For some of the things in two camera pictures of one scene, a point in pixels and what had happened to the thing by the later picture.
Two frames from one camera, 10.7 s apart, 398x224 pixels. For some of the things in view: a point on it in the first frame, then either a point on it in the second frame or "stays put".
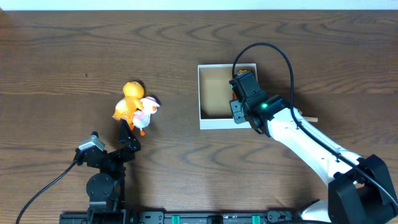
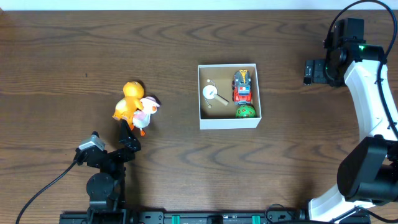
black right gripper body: x=239 y=111 to x=324 y=72
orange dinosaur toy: x=126 y=107 stays put
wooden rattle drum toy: x=312 y=119 to x=210 y=92
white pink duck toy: x=142 y=117 stays put
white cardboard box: x=215 y=93 stays put
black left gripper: x=123 y=152 stays put
